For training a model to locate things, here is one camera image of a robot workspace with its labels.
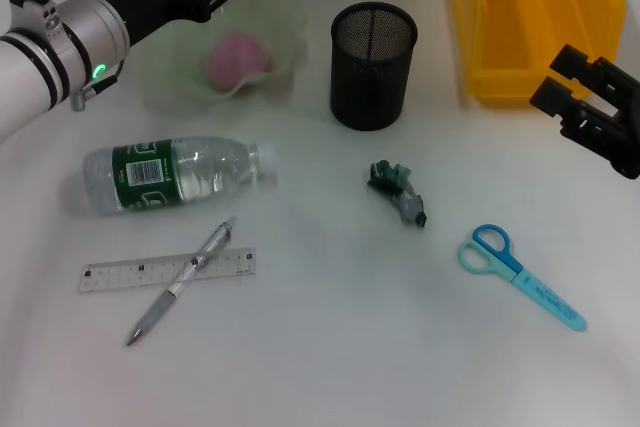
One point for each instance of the silver ballpoint pen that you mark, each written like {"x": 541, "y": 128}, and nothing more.
{"x": 165, "y": 297}

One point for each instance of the pink toy peach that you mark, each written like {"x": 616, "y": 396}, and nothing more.
{"x": 235, "y": 59}

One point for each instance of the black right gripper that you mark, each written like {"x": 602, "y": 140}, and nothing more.
{"x": 630, "y": 147}

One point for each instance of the clear plastic ruler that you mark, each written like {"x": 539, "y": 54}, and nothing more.
{"x": 115, "y": 272}

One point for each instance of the yellow plastic bin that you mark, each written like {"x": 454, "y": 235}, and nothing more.
{"x": 510, "y": 22}

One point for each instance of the blue scissors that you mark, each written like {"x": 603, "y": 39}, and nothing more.
{"x": 545, "y": 297}

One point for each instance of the clear water bottle green label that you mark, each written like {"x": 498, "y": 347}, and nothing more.
{"x": 145, "y": 172}

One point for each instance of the green translucent plastic bowl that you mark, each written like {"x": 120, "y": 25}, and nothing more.
{"x": 280, "y": 7}

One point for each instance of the black mesh pen holder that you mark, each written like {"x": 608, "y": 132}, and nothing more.
{"x": 367, "y": 97}

